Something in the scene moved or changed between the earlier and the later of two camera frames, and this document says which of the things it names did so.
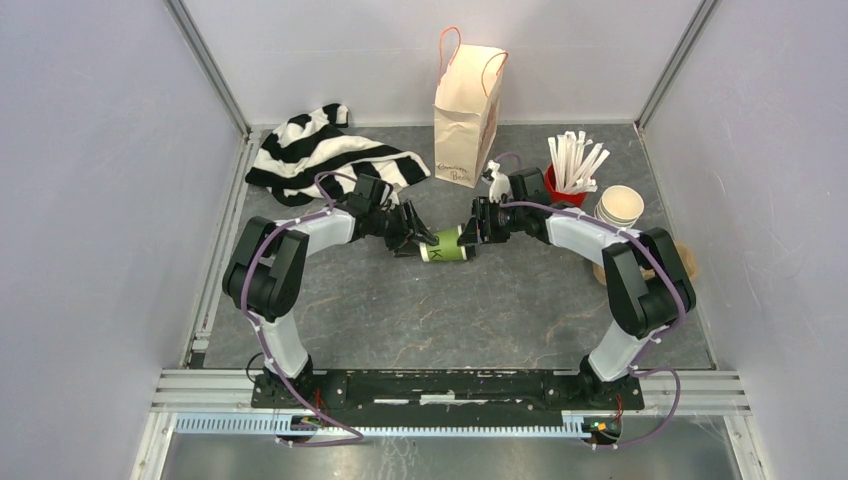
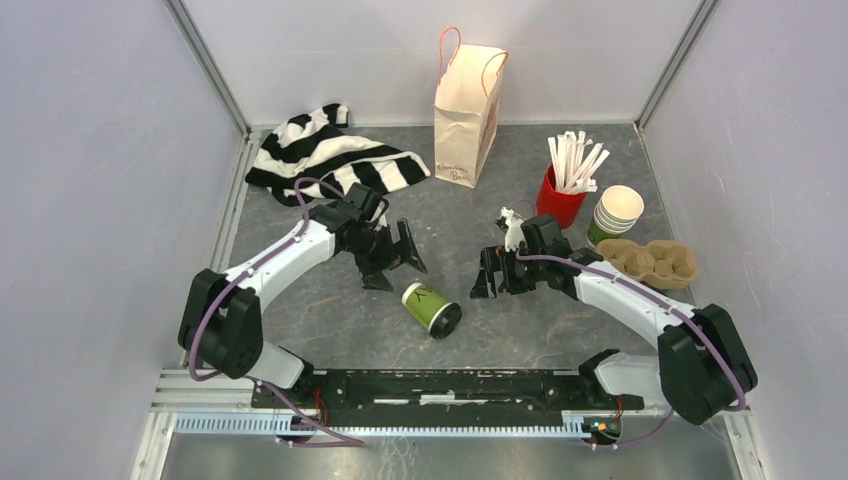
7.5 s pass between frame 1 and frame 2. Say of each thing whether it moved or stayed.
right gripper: moved
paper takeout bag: stayed
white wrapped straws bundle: stayed
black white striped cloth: stayed
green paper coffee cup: moved
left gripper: moved
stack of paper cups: stayed
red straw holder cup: stayed
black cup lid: moved
